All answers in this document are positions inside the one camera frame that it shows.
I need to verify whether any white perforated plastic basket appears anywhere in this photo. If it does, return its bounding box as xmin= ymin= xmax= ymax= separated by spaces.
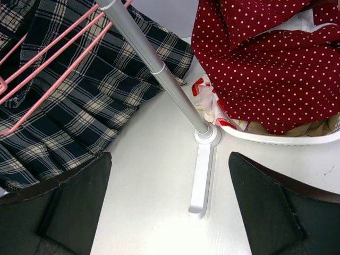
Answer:
xmin=216 ymin=115 xmax=339 ymax=146

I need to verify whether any dark plaid skirt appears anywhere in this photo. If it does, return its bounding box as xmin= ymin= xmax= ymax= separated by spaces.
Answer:
xmin=0 ymin=0 xmax=194 ymax=193

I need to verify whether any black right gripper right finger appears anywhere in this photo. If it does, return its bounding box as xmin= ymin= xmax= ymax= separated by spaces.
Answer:
xmin=228 ymin=152 xmax=339 ymax=254

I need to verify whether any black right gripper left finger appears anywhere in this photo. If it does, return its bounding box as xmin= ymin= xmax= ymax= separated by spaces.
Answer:
xmin=1 ymin=152 xmax=112 ymax=254

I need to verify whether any red polka dot skirt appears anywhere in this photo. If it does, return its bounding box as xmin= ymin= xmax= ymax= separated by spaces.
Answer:
xmin=191 ymin=1 xmax=339 ymax=135

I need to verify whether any brown tan skirt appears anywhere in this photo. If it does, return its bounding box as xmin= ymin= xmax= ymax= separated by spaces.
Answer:
xmin=246 ymin=114 xmax=339 ymax=137

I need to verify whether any silver white clothes rack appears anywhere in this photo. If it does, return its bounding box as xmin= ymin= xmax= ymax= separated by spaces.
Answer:
xmin=96 ymin=1 xmax=222 ymax=219

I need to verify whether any pink wire hanger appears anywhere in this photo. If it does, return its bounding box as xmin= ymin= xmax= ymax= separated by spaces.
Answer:
xmin=0 ymin=0 xmax=133 ymax=106
xmin=0 ymin=22 xmax=114 ymax=135

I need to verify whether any red poppy print skirt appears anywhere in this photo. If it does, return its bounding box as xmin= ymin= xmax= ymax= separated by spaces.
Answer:
xmin=191 ymin=74 xmax=248 ymax=131

